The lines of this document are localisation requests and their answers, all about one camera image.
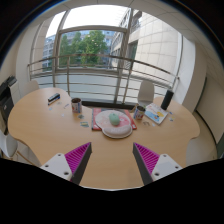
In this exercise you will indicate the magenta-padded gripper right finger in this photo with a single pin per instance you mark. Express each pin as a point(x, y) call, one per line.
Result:
point(163, 165)

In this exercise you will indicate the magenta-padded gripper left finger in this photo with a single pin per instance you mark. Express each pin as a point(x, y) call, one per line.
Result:
point(60, 165)

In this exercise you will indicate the mint green computer mouse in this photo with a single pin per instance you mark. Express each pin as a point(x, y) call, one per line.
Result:
point(114, 119)

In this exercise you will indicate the pink and white mouse pad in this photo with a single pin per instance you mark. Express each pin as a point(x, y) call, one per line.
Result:
point(115, 131)

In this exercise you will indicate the small yellow sticker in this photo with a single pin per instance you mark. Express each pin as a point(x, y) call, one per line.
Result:
point(146, 123)

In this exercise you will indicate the small green card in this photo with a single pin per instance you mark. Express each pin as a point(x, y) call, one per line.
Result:
point(84, 124)

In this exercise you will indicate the white picture booklet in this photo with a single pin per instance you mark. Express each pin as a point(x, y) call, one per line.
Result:
point(156, 114)

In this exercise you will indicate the small round sticker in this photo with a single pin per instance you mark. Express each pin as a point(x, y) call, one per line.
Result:
point(81, 116)

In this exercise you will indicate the red book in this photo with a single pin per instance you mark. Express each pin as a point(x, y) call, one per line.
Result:
point(94, 120)

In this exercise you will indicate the printed white paper cup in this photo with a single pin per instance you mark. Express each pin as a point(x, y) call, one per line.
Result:
point(139, 113)
point(76, 106)

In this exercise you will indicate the black cylindrical speaker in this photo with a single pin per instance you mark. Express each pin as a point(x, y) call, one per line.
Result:
point(167, 99)

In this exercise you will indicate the black and blue stapler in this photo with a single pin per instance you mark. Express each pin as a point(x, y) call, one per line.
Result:
point(53, 98)

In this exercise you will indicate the black and white printer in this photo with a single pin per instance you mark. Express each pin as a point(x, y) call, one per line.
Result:
point(6, 100)

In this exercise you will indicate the metal balcony railing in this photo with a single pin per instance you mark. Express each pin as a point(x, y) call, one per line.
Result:
point(100, 55)

